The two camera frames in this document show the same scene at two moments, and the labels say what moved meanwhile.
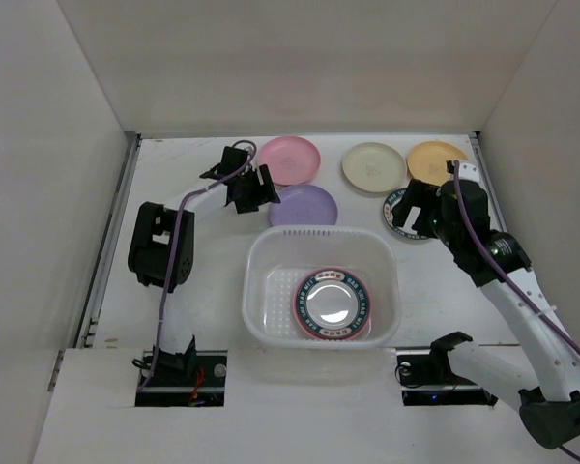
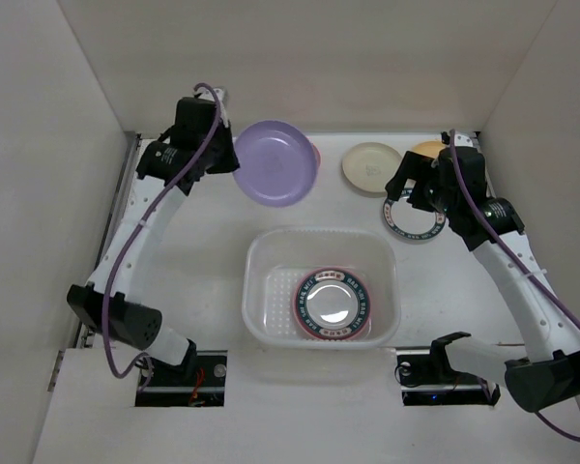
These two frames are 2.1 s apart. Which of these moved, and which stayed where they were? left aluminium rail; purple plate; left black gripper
Moved: purple plate; left black gripper
Stayed: left aluminium rail
